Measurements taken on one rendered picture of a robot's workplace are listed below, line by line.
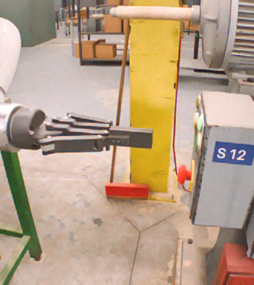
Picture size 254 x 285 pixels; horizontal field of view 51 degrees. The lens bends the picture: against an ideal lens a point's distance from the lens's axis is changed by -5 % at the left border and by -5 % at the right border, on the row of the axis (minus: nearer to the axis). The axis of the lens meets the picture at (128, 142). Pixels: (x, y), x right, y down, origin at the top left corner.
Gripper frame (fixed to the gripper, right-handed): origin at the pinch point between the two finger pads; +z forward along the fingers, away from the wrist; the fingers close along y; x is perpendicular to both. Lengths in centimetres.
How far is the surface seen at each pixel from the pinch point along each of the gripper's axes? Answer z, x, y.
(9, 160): -60, -40, -46
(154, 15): 0.4, 17.6, -30.0
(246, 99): 19.7, 5.0, -8.9
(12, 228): -72, -85, -48
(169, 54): 1, -8, -119
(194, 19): 10.0, 17.0, -29.5
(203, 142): 11.5, 1.8, 2.9
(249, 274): 32, -46, -10
